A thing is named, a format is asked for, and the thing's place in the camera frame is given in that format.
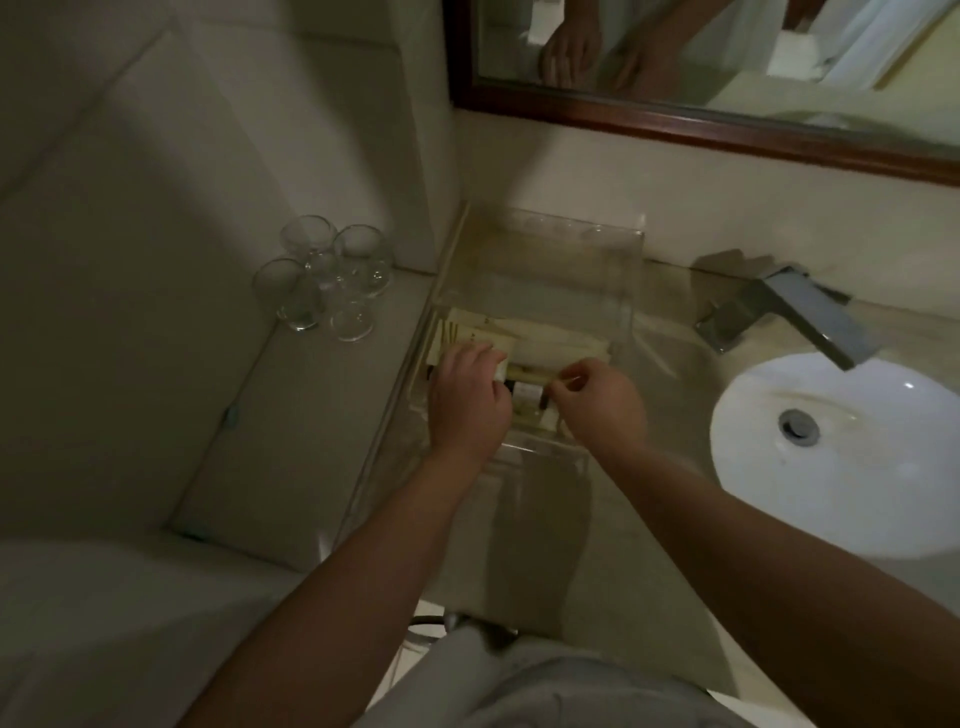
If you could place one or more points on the person's right hand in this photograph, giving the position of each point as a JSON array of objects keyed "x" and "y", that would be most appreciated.
[{"x": 604, "y": 412}]

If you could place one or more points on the person's left hand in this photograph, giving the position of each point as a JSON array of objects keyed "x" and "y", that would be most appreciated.
[{"x": 466, "y": 412}]

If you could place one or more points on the person's left thumb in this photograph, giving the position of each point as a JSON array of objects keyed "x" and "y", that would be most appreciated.
[{"x": 504, "y": 386}]

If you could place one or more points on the person's right thumb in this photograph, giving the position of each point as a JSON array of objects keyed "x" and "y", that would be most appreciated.
[{"x": 556, "y": 397}]

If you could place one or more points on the small white toiletry box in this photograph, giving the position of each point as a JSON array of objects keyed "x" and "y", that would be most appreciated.
[{"x": 500, "y": 367}]

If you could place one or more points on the person's right forearm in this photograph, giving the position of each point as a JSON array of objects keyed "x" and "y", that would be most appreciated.
[{"x": 787, "y": 592}]

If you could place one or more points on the person's left forearm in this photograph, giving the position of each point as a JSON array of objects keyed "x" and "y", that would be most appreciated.
[{"x": 352, "y": 592}]

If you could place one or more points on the small dark-capped toiletry bottle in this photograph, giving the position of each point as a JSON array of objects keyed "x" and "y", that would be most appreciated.
[{"x": 526, "y": 393}]

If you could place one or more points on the white toiletry sachet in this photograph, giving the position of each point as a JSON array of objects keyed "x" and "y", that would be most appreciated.
[{"x": 559, "y": 343}]

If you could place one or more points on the cream toiletry packet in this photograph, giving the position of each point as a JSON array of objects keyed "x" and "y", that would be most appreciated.
[{"x": 469, "y": 328}]

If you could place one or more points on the clear acrylic amenity tray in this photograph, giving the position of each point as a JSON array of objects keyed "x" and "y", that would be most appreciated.
[{"x": 540, "y": 270}]

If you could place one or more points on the clear stemmed glass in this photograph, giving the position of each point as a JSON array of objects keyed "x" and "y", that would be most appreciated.
[
  {"x": 309, "y": 238},
  {"x": 289, "y": 294},
  {"x": 364, "y": 253},
  {"x": 352, "y": 318}
]

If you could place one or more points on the metal sink drain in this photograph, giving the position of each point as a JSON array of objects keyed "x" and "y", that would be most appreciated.
[{"x": 799, "y": 427}]

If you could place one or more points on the chrome square faucet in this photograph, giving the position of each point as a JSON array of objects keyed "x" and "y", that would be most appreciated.
[{"x": 806, "y": 307}]

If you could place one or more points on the person's light grey shirt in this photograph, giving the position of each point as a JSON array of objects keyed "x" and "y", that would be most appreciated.
[{"x": 555, "y": 690}]

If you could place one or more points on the white round sink basin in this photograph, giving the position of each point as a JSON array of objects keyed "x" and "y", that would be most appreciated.
[{"x": 870, "y": 480}]

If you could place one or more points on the wood-framed wall mirror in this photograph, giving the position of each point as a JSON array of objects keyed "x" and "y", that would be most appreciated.
[{"x": 750, "y": 60}]

